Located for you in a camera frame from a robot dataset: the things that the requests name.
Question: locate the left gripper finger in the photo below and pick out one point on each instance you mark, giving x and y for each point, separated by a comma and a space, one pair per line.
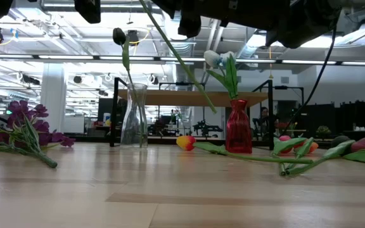
89, 9

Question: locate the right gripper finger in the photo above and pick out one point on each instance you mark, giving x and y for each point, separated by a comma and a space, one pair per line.
189, 27

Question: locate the black artificial tulip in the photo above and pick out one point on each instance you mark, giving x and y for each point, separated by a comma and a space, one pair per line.
334, 152
119, 36

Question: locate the white blue-tinted artificial tulip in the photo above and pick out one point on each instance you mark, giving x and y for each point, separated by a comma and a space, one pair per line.
231, 79

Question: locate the yellow red-tipped artificial tulip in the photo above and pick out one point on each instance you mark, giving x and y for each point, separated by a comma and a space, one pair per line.
185, 142

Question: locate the red ribbed glass vase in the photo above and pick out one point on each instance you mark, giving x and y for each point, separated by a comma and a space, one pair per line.
239, 133

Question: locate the purple artificial flower bunch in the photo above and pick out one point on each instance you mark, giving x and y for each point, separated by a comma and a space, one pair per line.
19, 109

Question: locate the orange artificial tulip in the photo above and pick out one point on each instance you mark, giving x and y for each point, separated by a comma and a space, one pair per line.
313, 147

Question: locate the background black robot arm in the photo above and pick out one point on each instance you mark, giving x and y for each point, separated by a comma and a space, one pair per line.
208, 128

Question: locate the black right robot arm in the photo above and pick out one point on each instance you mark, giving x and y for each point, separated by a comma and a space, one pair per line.
296, 22

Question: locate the white building pillar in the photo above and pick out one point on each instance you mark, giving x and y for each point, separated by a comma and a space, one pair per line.
53, 101

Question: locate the person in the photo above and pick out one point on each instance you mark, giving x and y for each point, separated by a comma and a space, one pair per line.
264, 111

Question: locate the clear glass vase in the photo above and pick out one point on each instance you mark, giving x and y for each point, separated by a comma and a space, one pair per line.
133, 126

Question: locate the small green potted plant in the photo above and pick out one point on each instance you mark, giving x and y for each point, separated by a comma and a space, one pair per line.
323, 130

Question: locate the black cabinet row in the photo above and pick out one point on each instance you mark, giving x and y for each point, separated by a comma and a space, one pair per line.
344, 115

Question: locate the wooden shelf black frame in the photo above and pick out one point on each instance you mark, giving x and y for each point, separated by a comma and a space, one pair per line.
176, 98

